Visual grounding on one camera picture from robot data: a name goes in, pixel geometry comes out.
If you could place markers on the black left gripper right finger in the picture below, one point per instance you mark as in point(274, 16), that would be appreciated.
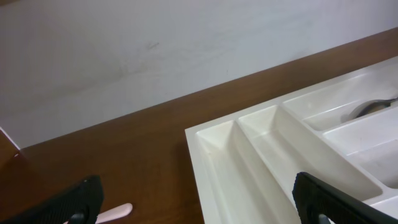
point(318, 202)

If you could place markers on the pink plastic knife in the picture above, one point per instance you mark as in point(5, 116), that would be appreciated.
point(107, 216)

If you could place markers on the white plastic cutlery tray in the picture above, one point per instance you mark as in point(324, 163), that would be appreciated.
point(245, 163)

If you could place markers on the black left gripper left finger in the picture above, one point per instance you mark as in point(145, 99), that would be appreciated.
point(80, 203)

